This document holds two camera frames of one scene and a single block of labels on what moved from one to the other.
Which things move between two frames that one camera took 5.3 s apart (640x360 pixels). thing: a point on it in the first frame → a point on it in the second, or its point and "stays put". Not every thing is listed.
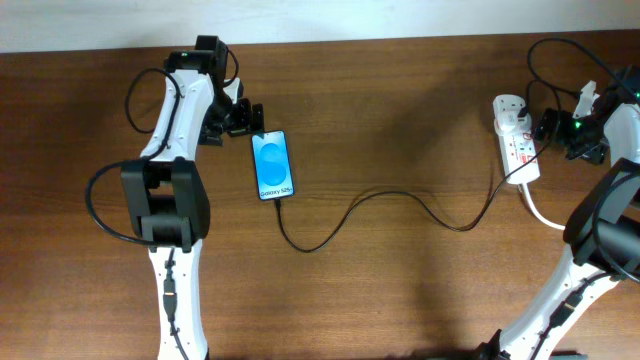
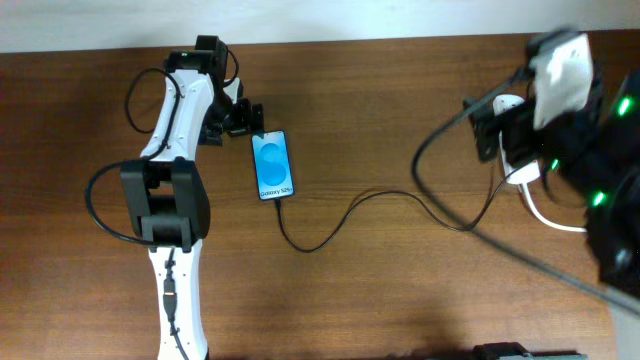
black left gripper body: [234, 119] stays put
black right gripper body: [552, 125] → [485, 132]
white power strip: [519, 156] stays put
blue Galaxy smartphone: [272, 165] stays put
